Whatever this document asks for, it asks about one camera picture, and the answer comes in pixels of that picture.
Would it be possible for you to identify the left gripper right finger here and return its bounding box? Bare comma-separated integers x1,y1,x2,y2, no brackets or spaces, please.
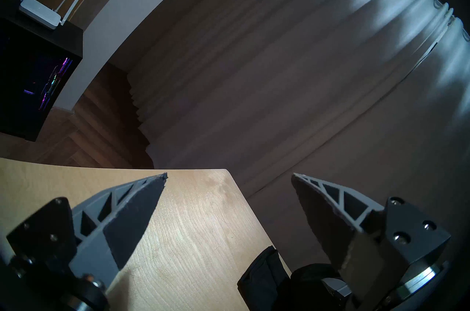
291,172,452,300

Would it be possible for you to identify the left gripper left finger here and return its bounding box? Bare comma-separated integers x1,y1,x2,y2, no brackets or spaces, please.
6,172,169,289

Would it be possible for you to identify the black polo shirt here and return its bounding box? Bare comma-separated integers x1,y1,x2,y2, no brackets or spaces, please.
237,245,353,311

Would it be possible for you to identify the brown pleated curtain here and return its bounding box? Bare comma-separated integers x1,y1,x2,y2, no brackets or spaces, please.
125,0,470,311

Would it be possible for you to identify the black computer tower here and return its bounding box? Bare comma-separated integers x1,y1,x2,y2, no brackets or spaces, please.
0,17,83,142

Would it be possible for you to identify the white curved arch panel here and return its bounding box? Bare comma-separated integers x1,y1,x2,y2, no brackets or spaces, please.
55,0,228,112

